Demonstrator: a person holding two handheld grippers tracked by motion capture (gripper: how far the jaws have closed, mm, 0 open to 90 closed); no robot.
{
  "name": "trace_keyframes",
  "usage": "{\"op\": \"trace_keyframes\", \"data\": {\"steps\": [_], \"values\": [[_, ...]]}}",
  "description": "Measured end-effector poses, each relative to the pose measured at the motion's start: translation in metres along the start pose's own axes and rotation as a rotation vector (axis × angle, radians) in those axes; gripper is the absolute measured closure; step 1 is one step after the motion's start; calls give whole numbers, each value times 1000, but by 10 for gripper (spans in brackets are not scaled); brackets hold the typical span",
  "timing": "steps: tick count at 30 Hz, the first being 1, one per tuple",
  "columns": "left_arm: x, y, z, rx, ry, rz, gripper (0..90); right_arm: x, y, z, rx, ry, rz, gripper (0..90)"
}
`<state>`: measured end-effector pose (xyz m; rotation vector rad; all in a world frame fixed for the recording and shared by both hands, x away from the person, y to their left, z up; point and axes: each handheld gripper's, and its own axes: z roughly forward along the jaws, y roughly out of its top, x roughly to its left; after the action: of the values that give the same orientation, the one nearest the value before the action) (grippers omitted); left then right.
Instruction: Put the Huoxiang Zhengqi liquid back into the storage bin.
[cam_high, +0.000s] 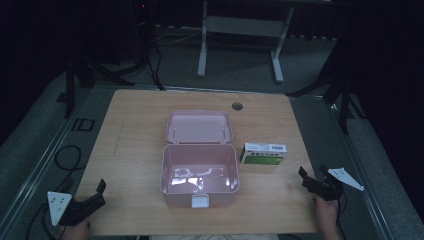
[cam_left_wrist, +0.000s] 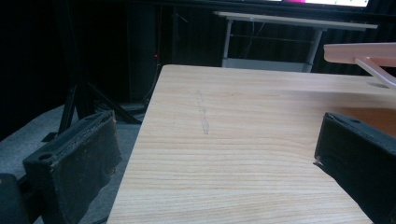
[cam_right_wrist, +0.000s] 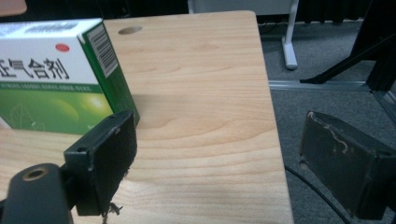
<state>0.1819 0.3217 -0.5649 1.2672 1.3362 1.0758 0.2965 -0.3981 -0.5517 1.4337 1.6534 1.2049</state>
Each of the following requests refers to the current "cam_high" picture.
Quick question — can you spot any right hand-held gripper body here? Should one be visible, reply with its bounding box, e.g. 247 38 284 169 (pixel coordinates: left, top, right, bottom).
302 167 365 202

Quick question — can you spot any white metal desk frame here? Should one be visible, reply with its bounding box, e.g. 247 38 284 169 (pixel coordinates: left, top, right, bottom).
196 0 296 84

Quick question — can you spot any white floor cable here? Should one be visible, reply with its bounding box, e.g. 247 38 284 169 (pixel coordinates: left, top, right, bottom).
155 29 203 47

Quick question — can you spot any person's left hand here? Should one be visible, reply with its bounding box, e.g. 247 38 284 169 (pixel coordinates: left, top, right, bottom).
59 216 92 240

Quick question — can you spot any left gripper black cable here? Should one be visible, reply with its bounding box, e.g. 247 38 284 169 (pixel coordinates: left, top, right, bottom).
24 201 54 240

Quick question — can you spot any pink storage box with lid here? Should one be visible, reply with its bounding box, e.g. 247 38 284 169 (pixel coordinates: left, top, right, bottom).
159 109 241 210

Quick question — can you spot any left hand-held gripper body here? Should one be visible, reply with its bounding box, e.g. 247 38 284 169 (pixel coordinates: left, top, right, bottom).
47 191 101 227

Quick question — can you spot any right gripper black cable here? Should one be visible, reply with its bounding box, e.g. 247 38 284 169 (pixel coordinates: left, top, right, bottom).
334 192 348 240

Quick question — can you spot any black metal stand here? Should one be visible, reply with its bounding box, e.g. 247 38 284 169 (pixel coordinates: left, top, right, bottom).
286 63 368 136
62 49 136 120

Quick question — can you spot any metal floor rail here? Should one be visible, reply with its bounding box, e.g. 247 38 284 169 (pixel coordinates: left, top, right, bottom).
0 88 93 236
313 94 396 240

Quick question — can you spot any person's right hand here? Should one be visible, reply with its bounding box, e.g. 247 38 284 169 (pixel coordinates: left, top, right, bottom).
314 195 343 240

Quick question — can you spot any dark tower with red light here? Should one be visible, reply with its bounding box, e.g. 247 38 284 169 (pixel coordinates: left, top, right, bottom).
132 0 156 66

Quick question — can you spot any black floor cable loop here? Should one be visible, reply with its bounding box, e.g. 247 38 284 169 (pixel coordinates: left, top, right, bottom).
54 144 86 173

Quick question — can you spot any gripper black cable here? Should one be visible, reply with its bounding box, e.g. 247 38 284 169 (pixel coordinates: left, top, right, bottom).
334 192 348 240
24 201 54 240

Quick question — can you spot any green and white medicine box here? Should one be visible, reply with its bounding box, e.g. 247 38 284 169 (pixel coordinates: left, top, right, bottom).
239 142 289 166

